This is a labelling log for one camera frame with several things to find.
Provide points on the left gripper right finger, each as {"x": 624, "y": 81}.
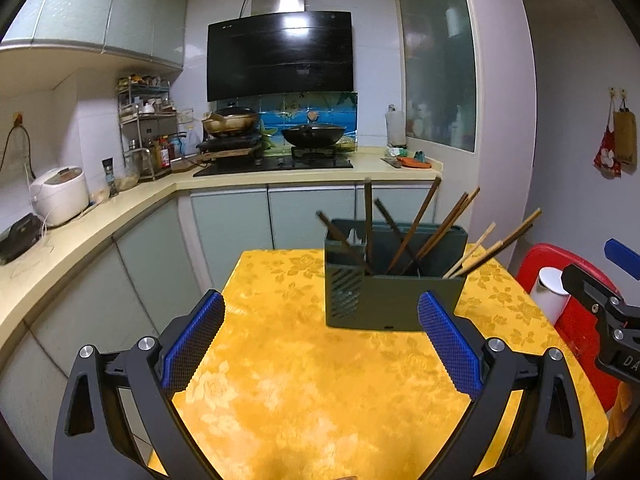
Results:
{"x": 547, "y": 437}

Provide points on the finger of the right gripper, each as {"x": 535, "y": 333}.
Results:
{"x": 623, "y": 257}

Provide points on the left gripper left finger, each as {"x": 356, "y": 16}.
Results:
{"x": 93, "y": 439}

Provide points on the light wooden chopstick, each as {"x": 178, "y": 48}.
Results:
{"x": 469, "y": 252}

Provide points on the black patterned chopstick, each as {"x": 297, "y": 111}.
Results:
{"x": 340, "y": 231}
{"x": 368, "y": 218}

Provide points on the light bamboo chopstick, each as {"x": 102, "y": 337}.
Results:
{"x": 499, "y": 247}

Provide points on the dark brown wooden chopstick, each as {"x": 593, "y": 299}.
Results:
{"x": 397, "y": 234}

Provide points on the lower kitchen cabinets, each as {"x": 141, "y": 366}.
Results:
{"x": 141, "y": 279}

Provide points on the red plastic stool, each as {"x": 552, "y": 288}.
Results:
{"x": 575, "y": 325}

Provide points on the white plastic jug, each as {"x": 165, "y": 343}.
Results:
{"x": 548, "y": 293}

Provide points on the hanging red cloth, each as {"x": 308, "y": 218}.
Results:
{"x": 605, "y": 160}

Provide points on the hanging brown bag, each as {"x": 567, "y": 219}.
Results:
{"x": 625, "y": 134}

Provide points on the yellow floral tablecloth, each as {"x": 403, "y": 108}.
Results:
{"x": 281, "y": 395}

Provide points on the black countertop appliance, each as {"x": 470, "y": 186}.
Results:
{"x": 19, "y": 238}

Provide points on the orange cloth on counter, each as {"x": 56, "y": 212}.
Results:
{"x": 400, "y": 158}

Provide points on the dark green utensil holder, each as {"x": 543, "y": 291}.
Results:
{"x": 356, "y": 300}

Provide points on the frosted glass window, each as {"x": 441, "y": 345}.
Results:
{"x": 440, "y": 72}

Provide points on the white rice cooker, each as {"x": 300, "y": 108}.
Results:
{"x": 59, "y": 195}

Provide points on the white plastic bottle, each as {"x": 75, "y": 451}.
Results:
{"x": 395, "y": 127}

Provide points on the metal spice rack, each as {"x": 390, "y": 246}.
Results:
{"x": 148, "y": 125}

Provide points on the black gas stove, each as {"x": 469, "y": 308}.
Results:
{"x": 246, "y": 154}

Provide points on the black wok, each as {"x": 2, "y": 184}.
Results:
{"x": 312, "y": 136}

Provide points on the golden pot with lid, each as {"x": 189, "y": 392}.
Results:
{"x": 230, "y": 120}

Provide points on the black range hood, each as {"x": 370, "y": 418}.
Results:
{"x": 280, "y": 53}

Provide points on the upper wall cabinets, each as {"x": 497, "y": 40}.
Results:
{"x": 152, "y": 30}

